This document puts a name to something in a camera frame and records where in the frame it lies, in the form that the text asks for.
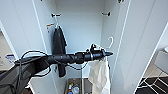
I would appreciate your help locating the white clothes hanger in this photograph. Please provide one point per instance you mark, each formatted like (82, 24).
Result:
(56, 24)
(110, 40)

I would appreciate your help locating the white t-shirt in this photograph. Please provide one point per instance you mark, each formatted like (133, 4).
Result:
(99, 76)

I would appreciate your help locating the white wardrobe carcass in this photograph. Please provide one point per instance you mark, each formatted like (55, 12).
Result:
(80, 26)

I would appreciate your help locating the black t-shirt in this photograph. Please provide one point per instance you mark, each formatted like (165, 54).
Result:
(59, 43)

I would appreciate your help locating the black wardrobe hook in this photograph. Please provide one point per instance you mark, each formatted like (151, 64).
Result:
(107, 14)
(54, 15)

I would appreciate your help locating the orange warning sticker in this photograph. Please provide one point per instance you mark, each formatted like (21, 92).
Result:
(50, 25)

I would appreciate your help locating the white drying rack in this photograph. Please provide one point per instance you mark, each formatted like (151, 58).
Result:
(155, 85)

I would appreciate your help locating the blue white wall sign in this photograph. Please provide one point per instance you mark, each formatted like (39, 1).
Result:
(10, 58)

